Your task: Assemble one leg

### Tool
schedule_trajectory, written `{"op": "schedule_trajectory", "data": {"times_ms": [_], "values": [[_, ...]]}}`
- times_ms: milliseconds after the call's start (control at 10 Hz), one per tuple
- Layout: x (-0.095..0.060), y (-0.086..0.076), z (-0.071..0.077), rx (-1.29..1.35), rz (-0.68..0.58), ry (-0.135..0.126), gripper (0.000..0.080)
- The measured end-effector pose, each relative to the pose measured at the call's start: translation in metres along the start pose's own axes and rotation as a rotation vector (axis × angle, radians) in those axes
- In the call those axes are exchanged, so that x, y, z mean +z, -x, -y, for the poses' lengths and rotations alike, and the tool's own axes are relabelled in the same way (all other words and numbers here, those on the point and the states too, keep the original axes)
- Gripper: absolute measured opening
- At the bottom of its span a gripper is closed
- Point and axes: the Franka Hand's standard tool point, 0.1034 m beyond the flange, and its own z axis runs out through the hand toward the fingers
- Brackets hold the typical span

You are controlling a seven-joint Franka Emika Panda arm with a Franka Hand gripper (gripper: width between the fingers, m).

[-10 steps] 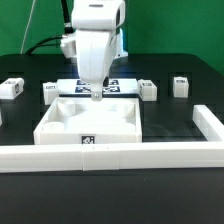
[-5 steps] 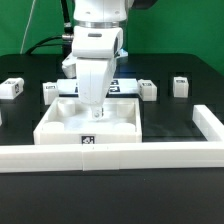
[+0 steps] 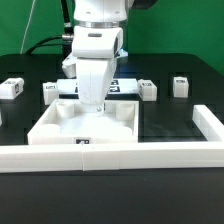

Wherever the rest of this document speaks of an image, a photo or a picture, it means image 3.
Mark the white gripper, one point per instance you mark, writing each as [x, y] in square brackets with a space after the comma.
[95, 52]

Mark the white square tabletop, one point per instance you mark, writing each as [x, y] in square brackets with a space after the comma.
[68, 121]

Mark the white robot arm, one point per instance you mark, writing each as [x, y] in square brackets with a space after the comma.
[101, 14]

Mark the apriltag base plate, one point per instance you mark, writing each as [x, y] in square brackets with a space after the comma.
[118, 86]

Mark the white L-shaped fence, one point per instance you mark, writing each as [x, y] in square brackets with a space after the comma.
[66, 157]

